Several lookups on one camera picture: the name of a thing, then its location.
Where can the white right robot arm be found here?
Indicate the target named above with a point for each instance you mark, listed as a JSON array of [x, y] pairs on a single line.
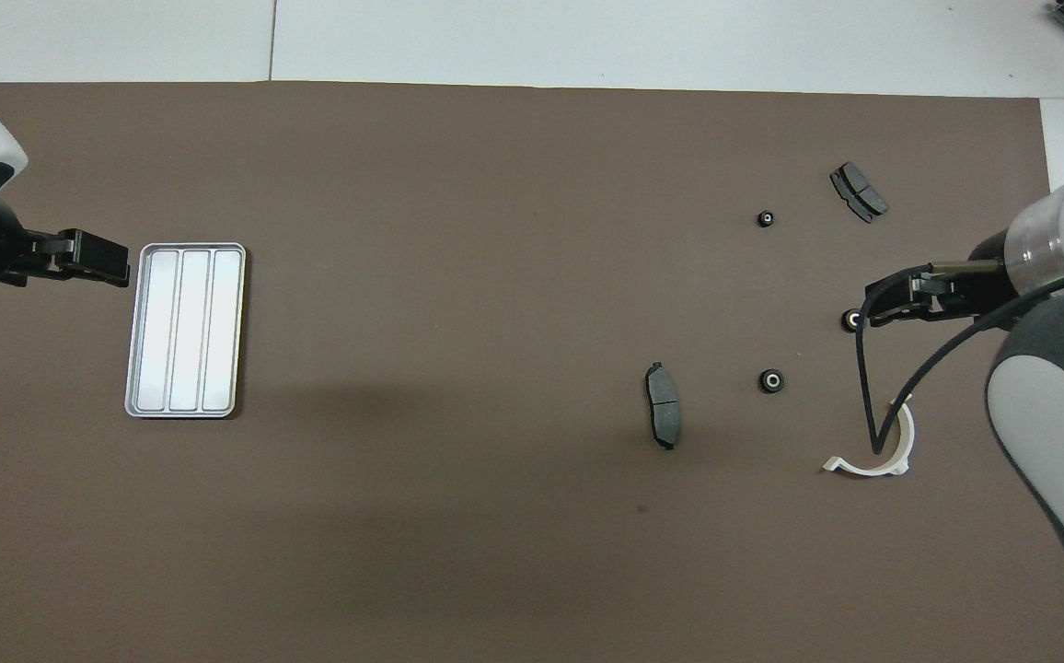
[[1047, 414]]

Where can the large black bearing gear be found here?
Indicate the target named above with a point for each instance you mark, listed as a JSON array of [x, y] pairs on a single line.
[[850, 320], [772, 380]]

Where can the brown table mat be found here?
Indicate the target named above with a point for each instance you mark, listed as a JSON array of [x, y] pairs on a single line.
[[495, 276]]

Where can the silver metal tray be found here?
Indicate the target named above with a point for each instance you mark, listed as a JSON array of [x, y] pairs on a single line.
[[187, 331]]

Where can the long grey brake pad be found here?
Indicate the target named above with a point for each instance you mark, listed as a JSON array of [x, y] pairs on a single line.
[[664, 410]]

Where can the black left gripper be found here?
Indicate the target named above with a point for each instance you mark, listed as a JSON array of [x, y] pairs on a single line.
[[53, 253]]

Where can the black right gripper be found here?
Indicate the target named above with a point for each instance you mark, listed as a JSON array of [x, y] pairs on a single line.
[[946, 295]]

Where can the white curved plastic bracket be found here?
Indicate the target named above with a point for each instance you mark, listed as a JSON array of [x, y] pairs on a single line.
[[907, 433]]

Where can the short grey brake pad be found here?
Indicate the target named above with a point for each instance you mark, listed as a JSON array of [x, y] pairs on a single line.
[[863, 191]]

